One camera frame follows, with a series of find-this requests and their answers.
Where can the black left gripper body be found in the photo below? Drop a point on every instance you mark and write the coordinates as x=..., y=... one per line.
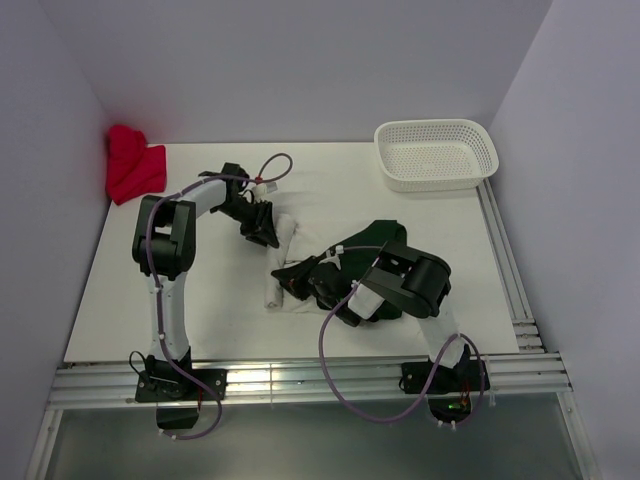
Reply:
x=252, y=216

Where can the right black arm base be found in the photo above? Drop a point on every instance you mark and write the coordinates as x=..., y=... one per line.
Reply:
x=451, y=388

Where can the red t-shirt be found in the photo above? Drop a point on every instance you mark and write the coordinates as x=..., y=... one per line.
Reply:
x=133, y=167

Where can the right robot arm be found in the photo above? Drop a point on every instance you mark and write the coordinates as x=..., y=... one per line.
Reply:
x=361, y=284

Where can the white perforated plastic basket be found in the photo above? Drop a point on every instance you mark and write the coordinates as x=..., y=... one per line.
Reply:
x=434, y=155

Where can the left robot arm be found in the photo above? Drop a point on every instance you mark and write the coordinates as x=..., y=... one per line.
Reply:
x=164, y=247

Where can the white printed t-shirt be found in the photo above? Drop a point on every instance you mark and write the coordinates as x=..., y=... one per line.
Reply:
x=300, y=237

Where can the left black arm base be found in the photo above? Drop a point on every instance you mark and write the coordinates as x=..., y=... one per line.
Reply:
x=178, y=399

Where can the aluminium rail frame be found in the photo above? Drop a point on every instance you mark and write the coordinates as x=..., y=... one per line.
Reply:
x=531, y=371

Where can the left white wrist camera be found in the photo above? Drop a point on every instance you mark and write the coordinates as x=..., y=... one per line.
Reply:
x=262, y=189

